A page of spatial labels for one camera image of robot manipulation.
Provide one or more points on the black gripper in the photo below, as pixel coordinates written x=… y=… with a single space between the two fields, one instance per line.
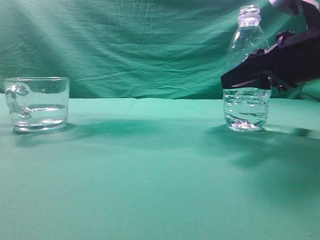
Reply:
x=293 y=60

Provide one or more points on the clear plastic water bottle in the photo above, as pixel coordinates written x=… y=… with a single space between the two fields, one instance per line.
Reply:
x=246 y=108

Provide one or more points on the green backdrop cloth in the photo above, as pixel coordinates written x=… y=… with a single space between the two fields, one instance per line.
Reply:
x=168 y=49

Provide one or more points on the green table cloth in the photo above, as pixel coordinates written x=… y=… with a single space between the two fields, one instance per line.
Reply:
x=158 y=169

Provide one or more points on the clear glass mug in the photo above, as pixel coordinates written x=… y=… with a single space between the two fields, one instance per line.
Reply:
x=37 y=104

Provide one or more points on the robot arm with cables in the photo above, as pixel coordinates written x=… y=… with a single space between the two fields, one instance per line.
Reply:
x=293 y=7

